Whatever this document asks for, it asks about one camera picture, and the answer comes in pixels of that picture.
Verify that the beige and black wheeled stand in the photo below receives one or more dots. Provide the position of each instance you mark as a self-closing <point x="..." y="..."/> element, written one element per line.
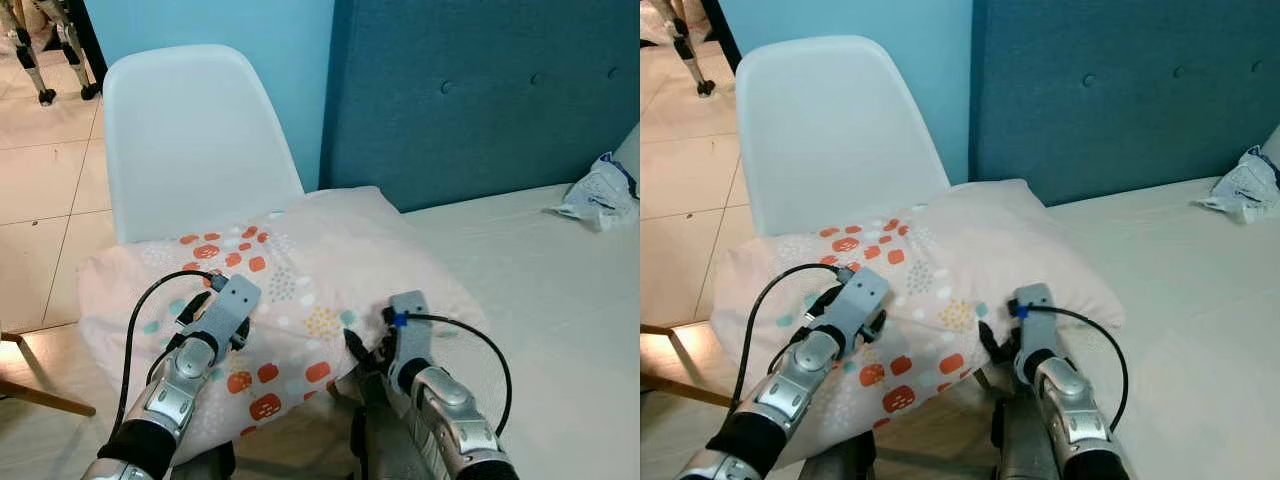
<point x="70" y="45"/>
<point x="685" y="45"/>

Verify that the white plastic chair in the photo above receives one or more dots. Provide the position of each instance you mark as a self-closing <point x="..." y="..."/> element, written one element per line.
<point x="190" y="140"/>
<point x="830" y="130"/>

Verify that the wooden furniture leg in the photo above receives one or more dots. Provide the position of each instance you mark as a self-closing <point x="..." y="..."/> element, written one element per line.
<point x="690" y="390"/>
<point x="40" y="398"/>

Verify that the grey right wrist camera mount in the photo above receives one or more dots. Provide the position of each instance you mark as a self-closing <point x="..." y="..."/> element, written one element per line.
<point x="1035" y="325"/>
<point x="410" y="330"/>

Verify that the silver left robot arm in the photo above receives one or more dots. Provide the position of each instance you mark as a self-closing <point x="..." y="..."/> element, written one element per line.
<point x="165" y="405"/>
<point x="790" y="390"/>

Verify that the crumpled white and blue cloth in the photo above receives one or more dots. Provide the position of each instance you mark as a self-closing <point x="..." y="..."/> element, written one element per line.
<point x="600" y="195"/>
<point x="1245" y="190"/>

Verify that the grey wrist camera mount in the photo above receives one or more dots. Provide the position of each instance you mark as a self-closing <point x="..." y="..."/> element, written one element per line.
<point x="410" y="330"/>
<point x="235" y="300"/>
<point x="1035" y="325"/>
<point x="865" y="295"/>

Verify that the pink patterned pillow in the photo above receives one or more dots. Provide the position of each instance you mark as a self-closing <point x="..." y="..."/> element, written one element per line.
<point x="970" y="240"/>
<point x="330" y="250"/>

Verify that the bed with beige sheet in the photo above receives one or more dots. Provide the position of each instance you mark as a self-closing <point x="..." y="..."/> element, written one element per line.
<point x="1200" y="330"/>
<point x="570" y="330"/>

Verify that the teal upholstered headboard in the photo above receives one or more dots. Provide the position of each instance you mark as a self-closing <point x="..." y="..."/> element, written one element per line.
<point x="480" y="100"/>
<point x="1120" y="100"/>

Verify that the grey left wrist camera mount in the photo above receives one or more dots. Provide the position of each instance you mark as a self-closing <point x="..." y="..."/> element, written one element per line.
<point x="865" y="295"/>
<point x="235" y="300"/>

